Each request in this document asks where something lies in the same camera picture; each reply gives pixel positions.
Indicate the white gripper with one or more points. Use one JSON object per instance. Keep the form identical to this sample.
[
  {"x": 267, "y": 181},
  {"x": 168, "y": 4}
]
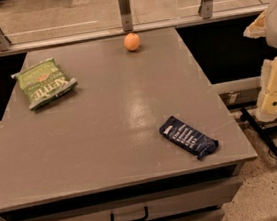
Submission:
[{"x": 266, "y": 26}]

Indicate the orange fruit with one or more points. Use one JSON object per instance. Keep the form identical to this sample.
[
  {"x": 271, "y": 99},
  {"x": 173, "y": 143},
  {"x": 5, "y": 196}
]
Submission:
[{"x": 131, "y": 41}]

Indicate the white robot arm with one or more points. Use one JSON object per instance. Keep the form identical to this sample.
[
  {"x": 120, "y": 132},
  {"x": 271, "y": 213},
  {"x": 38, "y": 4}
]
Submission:
[{"x": 265, "y": 25}]

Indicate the green jalapeno chip bag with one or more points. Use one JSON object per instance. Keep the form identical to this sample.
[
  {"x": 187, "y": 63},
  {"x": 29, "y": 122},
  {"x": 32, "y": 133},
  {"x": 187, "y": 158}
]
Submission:
[{"x": 43, "y": 82}]

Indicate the black floor stand leg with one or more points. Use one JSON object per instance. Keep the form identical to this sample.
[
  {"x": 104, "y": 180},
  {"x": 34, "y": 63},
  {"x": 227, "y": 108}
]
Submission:
[{"x": 266, "y": 138}]

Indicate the dark blue snack bar wrapper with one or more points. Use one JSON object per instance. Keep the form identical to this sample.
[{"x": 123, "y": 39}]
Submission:
[{"x": 189, "y": 139}]

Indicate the upper grey drawer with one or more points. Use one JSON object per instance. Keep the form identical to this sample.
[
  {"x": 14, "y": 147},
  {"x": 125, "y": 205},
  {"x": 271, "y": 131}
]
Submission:
[{"x": 161, "y": 204}]

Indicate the middle metal railing bracket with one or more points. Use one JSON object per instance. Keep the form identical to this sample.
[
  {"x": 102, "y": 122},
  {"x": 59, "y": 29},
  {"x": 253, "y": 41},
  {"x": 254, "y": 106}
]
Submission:
[{"x": 126, "y": 15}]

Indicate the horizontal metal rail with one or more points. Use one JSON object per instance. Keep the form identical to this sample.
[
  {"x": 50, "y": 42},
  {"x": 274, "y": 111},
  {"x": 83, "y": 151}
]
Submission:
[{"x": 95, "y": 35}]

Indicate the black upper drawer handle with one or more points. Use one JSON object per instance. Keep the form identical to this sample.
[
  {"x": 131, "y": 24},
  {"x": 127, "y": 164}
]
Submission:
[{"x": 142, "y": 214}]

